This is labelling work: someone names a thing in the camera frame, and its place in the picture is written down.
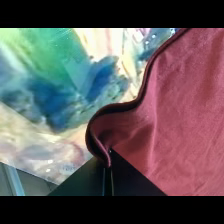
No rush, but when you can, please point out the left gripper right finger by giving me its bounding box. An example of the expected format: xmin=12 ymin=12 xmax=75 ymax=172
xmin=108 ymin=148 xmax=168 ymax=197

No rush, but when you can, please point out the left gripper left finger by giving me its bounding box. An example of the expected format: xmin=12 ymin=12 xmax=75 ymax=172
xmin=48 ymin=156 xmax=108 ymax=197

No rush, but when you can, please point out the dark red T-shirt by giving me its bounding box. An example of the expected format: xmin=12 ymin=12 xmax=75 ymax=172
xmin=84 ymin=28 xmax=224 ymax=197

